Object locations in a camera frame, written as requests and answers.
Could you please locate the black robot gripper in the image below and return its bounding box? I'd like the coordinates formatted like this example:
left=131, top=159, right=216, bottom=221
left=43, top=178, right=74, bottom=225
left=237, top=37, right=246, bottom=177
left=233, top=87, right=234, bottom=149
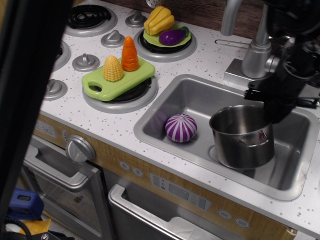
left=244, top=66, right=320, bottom=124

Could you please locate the stainless steel pot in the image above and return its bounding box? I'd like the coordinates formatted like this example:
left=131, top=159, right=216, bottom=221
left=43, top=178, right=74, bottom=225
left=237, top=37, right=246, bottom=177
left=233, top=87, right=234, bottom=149
left=209, top=105, right=275, bottom=169

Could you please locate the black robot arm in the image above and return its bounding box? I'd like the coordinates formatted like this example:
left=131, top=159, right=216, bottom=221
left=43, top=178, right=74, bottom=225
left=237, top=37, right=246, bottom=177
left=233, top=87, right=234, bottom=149
left=244, top=0, right=320, bottom=124

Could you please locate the silver toy sink basin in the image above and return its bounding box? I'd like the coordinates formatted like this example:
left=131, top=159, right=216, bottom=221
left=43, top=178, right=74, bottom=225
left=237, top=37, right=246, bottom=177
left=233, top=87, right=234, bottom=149
left=134, top=74, right=320, bottom=201

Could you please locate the silver toy faucet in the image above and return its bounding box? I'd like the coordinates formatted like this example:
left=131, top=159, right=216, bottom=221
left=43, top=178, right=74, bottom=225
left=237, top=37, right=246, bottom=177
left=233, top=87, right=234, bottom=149
left=220, top=0, right=278, bottom=87

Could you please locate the purple white striped toy onion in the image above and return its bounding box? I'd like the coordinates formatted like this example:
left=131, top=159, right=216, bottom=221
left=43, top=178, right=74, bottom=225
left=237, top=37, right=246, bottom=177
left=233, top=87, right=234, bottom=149
left=164, top=113, right=198, bottom=143

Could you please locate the purple toy eggplant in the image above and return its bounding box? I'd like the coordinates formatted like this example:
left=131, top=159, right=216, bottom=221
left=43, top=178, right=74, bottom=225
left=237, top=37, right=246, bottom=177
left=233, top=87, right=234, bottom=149
left=158, top=26, right=190, bottom=46

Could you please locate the burner under cutting board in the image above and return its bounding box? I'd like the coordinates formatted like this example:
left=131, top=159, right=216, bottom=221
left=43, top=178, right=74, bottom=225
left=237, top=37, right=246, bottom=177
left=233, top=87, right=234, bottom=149
left=82, top=77, right=158, bottom=114

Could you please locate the burner under green plate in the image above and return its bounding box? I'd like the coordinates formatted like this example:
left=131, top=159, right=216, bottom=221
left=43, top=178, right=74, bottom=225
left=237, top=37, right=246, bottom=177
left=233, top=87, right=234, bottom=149
left=133, top=30, right=197, bottom=63

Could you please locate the green toy plate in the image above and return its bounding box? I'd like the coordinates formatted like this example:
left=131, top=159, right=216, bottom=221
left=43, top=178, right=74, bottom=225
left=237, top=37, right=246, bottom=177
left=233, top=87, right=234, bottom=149
left=142, top=24, right=191, bottom=48

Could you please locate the orange toy carrot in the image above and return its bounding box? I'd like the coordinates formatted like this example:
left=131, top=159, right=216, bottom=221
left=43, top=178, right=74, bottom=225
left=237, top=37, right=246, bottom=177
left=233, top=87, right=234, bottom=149
left=121, top=36, right=140, bottom=72

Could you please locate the silver slotted spoon top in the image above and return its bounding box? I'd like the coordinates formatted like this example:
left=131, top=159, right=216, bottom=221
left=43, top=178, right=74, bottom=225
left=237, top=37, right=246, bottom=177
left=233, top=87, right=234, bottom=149
left=146, top=0, right=163, bottom=9

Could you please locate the silver stove knob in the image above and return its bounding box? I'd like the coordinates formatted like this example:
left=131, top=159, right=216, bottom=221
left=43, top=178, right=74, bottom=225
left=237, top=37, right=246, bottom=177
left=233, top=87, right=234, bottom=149
left=100, top=30, right=125, bottom=48
left=72, top=53, right=100, bottom=72
left=125, top=11, right=147, bottom=28
left=43, top=79, right=68, bottom=101

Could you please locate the yellow toy corn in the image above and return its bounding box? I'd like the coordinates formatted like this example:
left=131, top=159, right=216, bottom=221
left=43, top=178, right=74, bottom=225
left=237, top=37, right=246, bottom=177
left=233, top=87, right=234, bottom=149
left=102, top=55, right=124, bottom=82

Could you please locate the green toy cutting board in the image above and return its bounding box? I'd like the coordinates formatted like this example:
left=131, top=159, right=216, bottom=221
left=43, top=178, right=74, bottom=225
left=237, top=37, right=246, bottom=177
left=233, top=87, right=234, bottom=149
left=82, top=55, right=155, bottom=102

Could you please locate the toy dishwasher door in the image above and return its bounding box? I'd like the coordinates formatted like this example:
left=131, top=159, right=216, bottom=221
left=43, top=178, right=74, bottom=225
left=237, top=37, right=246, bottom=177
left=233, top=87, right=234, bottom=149
left=108, top=184, right=240, bottom=240

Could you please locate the silver stove knob middle back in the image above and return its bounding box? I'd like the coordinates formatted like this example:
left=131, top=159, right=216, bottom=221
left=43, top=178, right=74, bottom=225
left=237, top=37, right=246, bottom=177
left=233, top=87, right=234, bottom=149
left=100, top=30, right=125, bottom=48

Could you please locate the silver stove knob middle front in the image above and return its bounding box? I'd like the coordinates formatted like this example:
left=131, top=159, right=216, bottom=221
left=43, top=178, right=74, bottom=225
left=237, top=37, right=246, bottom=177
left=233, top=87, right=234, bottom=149
left=72, top=53, right=100, bottom=72

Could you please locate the silver oven dial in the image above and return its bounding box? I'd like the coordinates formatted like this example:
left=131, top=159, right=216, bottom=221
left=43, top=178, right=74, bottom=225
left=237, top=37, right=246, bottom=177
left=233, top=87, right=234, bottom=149
left=65, top=134, right=96, bottom=163

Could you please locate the black coil burner back left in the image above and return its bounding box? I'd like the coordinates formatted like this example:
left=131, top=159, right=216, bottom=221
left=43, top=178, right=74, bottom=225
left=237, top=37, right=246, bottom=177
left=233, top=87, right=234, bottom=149
left=64, top=4, right=118, bottom=38

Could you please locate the black coil burner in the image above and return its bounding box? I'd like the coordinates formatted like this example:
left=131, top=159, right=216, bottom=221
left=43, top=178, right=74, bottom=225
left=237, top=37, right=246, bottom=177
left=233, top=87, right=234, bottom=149
left=64, top=4, right=118, bottom=38
left=52, top=40, right=71, bottom=72

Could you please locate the black coil burner front left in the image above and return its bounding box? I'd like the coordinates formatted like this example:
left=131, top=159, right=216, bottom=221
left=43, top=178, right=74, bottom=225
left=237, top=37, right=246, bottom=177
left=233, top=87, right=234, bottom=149
left=52, top=40, right=71, bottom=72

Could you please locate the toy oven door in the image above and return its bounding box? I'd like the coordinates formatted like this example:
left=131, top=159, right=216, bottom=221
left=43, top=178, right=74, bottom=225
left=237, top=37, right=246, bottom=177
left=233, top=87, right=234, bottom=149
left=21, top=135, right=114, bottom=240

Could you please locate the yellow cloth bottom left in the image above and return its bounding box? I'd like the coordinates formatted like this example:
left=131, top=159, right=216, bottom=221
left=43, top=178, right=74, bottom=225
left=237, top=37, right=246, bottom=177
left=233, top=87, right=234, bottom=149
left=22, top=218, right=51, bottom=236

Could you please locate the blue clamp tool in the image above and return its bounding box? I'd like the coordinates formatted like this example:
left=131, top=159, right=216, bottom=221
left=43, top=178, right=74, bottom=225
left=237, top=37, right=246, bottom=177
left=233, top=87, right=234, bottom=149
left=6, top=188, right=44, bottom=220

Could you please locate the black cable bottom left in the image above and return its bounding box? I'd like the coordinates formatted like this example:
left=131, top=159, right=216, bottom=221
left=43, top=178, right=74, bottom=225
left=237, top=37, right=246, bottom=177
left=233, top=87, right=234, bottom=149
left=3, top=216, right=33, bottom=240

